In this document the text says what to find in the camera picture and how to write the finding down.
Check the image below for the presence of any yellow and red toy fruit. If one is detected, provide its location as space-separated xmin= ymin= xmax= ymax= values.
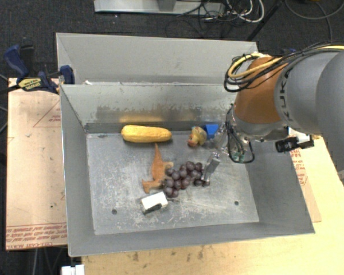
xmin=187 ymin=125 xmax=208 ymax=148

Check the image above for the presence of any purple toy grape bunch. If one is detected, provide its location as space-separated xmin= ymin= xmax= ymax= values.
xmin=161 ymin=160 xmax=211 ymax=199

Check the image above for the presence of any black cylinder on white bracket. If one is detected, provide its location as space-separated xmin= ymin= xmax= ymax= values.
xmin=275 ymin=127 xmax=315 ymax=154

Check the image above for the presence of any white and black block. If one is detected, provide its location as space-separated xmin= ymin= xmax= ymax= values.
xmin=140 ymin=191 xmax=169 ymax=215

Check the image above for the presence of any grey metal bin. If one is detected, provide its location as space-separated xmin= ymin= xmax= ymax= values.
xmin=56 ymin=32 xmax=316 ymax=258

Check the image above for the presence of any brown cardboard board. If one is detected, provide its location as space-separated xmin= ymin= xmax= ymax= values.
xmin=5 ymin=77 xmax=323 ymax=252

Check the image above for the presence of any orange toy dinosaur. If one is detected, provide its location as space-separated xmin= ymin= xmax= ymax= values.
xmin=141 ymin=143 xmax=174 ymax=194

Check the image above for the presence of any blue block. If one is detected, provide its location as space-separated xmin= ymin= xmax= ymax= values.
xmin=201 ymin=123 xmax=220 ymax=140

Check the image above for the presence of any yellow toy corn cob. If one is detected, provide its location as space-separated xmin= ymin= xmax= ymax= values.
xmin=120 ymin=124 xmax=173 ymax=144

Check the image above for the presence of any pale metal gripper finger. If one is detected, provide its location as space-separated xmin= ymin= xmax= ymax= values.
xmin=205 ymin=124 xmax=226 ymax=151
xmin=201 ymin=152 xmax=222 ymax=183

